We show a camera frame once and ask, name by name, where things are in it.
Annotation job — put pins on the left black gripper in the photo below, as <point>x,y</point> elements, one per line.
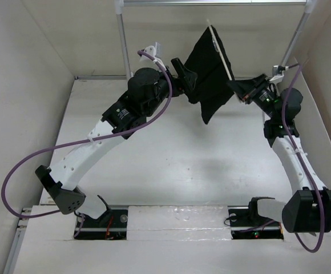
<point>184,82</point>

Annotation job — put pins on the black trousers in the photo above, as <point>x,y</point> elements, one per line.
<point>211,89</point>

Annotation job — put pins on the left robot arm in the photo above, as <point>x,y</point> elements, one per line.
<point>146,91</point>

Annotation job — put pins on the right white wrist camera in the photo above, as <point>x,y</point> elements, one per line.
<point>278,74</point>

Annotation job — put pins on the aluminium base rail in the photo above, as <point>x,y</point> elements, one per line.
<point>178,223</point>

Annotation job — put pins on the cream clothes hanger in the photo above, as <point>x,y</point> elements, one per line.
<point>219,49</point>

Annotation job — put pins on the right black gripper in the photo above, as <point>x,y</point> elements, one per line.
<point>245,88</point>

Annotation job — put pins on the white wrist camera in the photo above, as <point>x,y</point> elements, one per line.
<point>278,74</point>
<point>152,55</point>

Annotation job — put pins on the metal clothes rack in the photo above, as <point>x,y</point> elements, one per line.
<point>120,5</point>

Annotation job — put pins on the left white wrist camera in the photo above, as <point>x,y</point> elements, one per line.
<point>152,55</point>

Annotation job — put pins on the left aluminium side rail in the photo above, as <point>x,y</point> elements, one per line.
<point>17,242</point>

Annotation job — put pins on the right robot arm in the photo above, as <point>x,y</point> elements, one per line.
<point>309,208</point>

